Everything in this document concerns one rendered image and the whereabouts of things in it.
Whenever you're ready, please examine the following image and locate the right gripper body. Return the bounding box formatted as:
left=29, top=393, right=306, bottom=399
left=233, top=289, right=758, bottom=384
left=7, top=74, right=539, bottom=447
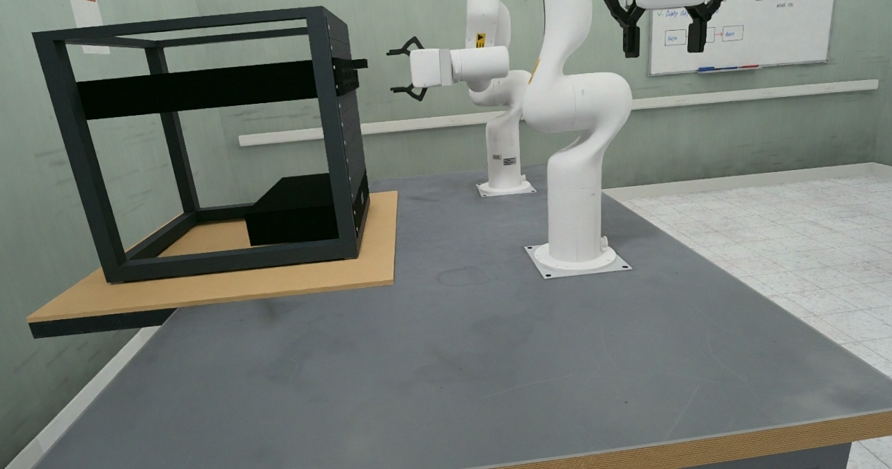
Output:
left=410, top=49, right=441, bottom=89

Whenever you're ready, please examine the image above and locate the tan flat wooden board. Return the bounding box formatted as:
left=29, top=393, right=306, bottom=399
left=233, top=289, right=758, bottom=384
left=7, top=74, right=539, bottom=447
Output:
left=26, top=191, right=398, bottom=323

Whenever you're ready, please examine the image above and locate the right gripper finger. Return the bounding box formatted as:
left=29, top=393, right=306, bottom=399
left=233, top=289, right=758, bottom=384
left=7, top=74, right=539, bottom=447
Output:
left=390, top=83, right=428, bottom=101
left=386, top=36, right=424, bottom=56

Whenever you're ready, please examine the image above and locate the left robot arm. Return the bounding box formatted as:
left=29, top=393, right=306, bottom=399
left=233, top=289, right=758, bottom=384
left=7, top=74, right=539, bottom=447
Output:
left=523, top=0, right=632, bottom=273

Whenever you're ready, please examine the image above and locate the dark grey metal rack frame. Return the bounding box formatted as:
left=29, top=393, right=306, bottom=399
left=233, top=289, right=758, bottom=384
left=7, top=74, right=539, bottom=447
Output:
left=32, top=6, right=371, bottom=284

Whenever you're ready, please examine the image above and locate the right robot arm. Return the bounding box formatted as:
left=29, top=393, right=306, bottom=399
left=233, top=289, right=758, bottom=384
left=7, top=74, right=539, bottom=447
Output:
left=438, top=0, right=532, bottom=194

